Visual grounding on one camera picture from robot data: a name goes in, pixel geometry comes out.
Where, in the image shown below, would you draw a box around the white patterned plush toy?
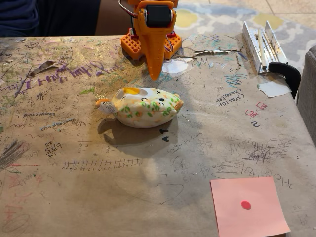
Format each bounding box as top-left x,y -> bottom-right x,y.
95,87 -> 185,129

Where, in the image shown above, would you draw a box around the grey yellow patterned rug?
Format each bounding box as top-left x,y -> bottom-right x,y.
172,2 -> 316,74

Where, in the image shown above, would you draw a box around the aluminium miter box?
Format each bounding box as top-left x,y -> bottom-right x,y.
242,20 -> 289,74

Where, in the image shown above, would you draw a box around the thin wooden dowel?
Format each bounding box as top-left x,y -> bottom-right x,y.
257,29 -> 268,70

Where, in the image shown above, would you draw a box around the white paper scrap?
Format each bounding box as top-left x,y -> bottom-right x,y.
257,80 -> 292,98

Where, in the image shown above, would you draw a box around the person in dark blue clothing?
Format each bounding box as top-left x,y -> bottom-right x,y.
0,0 -> 102,38

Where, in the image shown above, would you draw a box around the black curved chair back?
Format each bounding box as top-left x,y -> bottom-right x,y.
268,61 -> 302,100

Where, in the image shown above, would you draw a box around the scribbled brown paper table cover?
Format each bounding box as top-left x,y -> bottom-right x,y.
0,33 -> 316,237

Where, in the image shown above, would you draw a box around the grey upholstered seat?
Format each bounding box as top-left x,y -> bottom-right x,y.
296,45 -> 316,149

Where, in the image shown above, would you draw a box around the pink sticky note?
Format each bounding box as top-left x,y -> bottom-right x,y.
210,176 -> 291,237

